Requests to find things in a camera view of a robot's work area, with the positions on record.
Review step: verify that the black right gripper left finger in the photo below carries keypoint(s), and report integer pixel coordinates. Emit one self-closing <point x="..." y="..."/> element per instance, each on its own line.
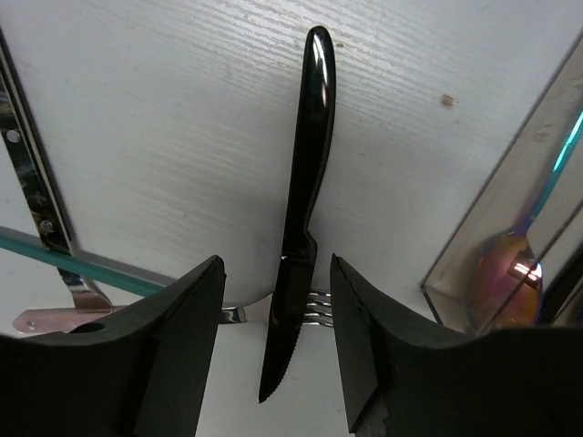
<point x="140" y="371"/>

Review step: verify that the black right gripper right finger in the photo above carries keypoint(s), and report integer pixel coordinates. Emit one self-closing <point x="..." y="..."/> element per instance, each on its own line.
<point x="405" y="375"/>

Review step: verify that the teal chopstick crossing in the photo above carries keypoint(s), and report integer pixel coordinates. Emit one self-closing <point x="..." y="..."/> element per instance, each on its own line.
<point x="28" y="246"/>

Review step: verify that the iridescent long-handled spoon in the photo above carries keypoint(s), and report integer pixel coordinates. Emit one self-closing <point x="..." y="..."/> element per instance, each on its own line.
<point x="506" y="287"/>

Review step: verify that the clear acrylic utensil organizer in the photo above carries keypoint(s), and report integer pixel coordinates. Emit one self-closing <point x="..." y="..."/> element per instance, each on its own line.
<point x="509" y="192"/>

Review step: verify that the pink-handled fork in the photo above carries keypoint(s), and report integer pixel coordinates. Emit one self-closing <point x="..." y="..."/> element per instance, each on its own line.
<point x="318" y="313"/>

